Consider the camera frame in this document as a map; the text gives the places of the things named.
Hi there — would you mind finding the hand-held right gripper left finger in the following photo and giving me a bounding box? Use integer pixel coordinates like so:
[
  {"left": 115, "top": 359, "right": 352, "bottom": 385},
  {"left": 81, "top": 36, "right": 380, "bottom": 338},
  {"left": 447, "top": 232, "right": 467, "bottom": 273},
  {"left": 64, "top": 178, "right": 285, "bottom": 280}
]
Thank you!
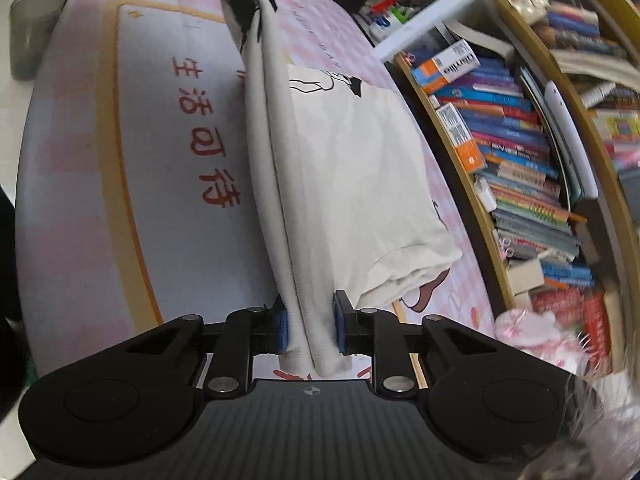
[{"left": 120, "top": 296, "right": 291, "bottom": 400}]

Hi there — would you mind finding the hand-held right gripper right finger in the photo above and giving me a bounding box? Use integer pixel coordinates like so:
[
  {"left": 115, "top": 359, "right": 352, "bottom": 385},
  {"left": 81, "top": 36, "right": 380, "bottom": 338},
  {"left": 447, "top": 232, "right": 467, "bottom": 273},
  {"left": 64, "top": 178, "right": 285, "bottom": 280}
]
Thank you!
[{"left": 332, "top": 290, "right": 505, "bottom": 400}]

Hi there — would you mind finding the cream printed T-shirt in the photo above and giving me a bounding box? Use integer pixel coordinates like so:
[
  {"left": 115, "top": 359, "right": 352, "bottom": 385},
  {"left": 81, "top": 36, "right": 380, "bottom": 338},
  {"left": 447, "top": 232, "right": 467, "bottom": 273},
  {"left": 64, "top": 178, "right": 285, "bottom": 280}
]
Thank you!
[{"left": 241, "top": 0, "right": 463, "bottom": 378}]

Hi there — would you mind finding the white pen cup blue label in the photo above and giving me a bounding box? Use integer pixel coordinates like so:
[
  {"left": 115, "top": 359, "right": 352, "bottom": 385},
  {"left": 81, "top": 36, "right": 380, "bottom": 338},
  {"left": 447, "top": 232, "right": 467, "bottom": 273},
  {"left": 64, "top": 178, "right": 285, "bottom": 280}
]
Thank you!
[{"left": 367, "top": 7, "right": 417, "bottom": 44}]

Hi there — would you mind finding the pink checked desk mat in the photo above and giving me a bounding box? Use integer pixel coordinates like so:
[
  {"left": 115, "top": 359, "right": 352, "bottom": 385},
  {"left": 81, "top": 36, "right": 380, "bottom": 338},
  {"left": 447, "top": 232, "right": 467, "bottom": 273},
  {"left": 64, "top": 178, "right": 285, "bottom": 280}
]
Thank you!
[{"left": 15, "top": 0, "right": 501, "bottom": 392}]

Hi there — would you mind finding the cream pen holder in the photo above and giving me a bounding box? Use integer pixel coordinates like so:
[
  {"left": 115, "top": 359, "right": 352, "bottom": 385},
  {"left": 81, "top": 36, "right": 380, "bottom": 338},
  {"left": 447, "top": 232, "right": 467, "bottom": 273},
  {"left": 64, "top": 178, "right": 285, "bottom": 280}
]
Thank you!
[{"left": 505, "top": 259, "right": 547, "bottom": 296}]

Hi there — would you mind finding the small white box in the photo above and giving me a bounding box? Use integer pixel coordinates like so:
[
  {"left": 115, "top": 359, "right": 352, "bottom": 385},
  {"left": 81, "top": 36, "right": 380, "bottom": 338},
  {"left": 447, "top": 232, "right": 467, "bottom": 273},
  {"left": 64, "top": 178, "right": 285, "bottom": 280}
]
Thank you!
[{"left": 472, "top": 176, "right": 498, "bottom": 212}]

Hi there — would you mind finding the pink white bunny plush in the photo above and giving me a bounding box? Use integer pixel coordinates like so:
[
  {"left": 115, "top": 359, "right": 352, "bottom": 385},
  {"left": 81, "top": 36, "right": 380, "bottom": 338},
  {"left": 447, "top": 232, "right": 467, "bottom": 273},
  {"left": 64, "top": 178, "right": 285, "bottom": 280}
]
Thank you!
[{"left": 494, "top": 309, "right": 601, "bottom": 377}]

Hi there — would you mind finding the grey round bin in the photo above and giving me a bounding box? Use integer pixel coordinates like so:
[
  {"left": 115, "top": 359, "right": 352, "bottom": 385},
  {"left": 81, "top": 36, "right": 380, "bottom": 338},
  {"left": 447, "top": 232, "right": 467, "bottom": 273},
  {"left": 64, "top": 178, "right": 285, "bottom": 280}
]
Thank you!
[{"left": 10, "top": 0, "right": 67, "bottom": 82}]

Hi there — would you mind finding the white orange blue carton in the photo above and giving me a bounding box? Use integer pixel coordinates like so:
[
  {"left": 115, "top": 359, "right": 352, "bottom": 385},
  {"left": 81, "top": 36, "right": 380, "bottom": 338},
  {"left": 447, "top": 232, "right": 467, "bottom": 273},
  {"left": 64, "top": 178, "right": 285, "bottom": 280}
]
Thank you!
[{"left": 411, "top": 40, "right": 481, "bottom": 95}]

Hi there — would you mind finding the orange white flat box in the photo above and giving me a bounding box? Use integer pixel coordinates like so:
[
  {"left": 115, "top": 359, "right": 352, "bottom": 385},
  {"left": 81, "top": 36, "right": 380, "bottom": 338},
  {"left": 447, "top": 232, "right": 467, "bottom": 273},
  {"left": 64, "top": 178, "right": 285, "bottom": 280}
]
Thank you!
[{"left": 434, "top": 102, "right": 487, "bottom": 175}]

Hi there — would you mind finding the thick red book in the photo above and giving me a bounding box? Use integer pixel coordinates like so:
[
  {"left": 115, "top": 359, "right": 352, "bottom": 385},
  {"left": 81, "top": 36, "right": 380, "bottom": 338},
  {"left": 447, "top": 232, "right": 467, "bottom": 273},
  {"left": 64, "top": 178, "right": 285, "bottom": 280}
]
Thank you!
[{"left": 530, "top": 290, "right": 614, "bottom": 362}]

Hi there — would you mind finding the large white book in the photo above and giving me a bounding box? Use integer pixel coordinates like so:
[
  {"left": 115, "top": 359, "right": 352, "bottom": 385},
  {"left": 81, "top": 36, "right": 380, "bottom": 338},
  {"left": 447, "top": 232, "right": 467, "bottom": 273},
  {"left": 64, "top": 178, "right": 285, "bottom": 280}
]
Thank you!
[{"left": 442, "top": 20, "right": 516, "bottom": 62}]

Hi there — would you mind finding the row of colourful books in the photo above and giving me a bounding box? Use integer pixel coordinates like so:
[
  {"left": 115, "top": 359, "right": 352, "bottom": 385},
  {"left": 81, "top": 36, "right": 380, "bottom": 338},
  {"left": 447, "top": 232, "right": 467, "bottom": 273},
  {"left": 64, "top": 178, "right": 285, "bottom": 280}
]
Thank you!
[{"left": 435, "top": 55, "right": 597, "bottom": 292}]

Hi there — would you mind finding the white fluffy fur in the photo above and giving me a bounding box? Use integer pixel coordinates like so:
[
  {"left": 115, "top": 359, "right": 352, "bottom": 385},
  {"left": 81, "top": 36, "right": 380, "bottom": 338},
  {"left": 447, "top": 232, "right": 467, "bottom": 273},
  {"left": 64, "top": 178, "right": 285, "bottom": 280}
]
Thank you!
[{"left": 520, "top": 360, "right": 640, "bottom": 480}]

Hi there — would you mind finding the white flat device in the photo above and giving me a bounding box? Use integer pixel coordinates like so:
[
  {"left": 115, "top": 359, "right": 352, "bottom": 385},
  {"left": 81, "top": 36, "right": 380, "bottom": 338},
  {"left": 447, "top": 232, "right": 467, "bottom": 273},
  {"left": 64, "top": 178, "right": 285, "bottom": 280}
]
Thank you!
[{"left": 544, "top": 80, "right": 600, "bottom": 200}]

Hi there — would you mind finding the wooden bookshelf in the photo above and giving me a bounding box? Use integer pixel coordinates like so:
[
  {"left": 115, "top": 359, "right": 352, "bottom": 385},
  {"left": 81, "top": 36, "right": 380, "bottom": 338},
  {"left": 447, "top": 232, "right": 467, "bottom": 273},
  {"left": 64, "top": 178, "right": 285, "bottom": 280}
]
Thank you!
[{"left": 372, "top": 0, "right": 640, "bottom": 361}]

